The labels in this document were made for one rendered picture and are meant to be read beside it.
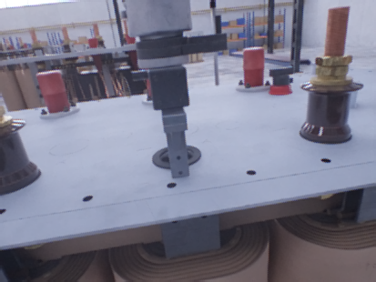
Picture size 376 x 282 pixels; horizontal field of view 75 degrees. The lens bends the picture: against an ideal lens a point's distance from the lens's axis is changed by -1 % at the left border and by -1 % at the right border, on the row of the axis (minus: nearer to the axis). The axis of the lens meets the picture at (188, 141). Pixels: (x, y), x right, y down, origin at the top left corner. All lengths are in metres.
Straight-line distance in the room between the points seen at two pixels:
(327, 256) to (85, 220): 0.56
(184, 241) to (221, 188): 0.25
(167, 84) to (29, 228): 0.24
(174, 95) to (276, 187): 0.18
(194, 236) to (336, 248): 0.33
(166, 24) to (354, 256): 0.63
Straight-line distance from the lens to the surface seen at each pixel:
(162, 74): 0.32
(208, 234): 0.56
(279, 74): 0.82
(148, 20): 0.34
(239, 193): 0.33
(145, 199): 0.33
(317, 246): 0.70
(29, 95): 6.43
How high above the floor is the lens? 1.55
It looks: 22 degrees down
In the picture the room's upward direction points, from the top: 6 degrees counter-clockwise
